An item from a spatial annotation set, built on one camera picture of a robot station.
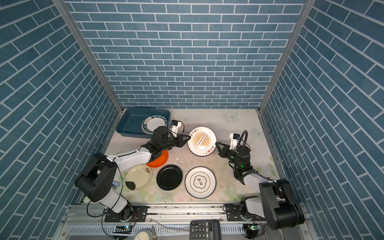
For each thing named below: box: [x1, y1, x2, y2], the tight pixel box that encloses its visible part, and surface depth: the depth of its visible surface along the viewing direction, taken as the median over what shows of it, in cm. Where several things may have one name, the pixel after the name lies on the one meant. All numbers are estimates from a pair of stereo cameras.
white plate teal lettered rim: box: [141, 114, 169, 134], surface depth 112 cm
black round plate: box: [156, 164, 183, 191], surface depth 87 cm
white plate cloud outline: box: [184, 166, 217, 199], surface depth 85 cm
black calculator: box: [189, 219, 222, 240], surface depth 69 cm
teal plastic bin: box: [116, 107, 171, 139], surface depth 113 cm
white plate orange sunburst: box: [187, 126, 218, 157], surface depth 87 cm
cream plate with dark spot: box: [125, 164, 153, 191], surface depth 86 cm
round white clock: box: [133, 229, 153, 240], surface depth 67 cm
